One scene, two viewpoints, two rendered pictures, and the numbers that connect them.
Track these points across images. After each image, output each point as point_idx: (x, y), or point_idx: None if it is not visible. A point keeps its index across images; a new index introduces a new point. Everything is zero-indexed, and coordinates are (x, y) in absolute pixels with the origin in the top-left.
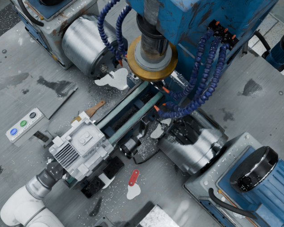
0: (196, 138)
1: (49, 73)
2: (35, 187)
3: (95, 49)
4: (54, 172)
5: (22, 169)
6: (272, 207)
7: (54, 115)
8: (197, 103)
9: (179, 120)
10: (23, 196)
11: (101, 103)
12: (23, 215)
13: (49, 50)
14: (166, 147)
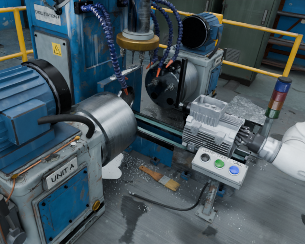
0: (178, 60)
1: (113, 229)
2: (273, 140)
3: (116, 99)
4: (249, 136)
5: (254, 229)
6: (212, 22)
7: (173, 209)
8: (177, 11)
9: (170, 65)
10: (288, 147)
11: (144, 167)
12: (303, 146)
13: (89, 205)
14: (188, 82)
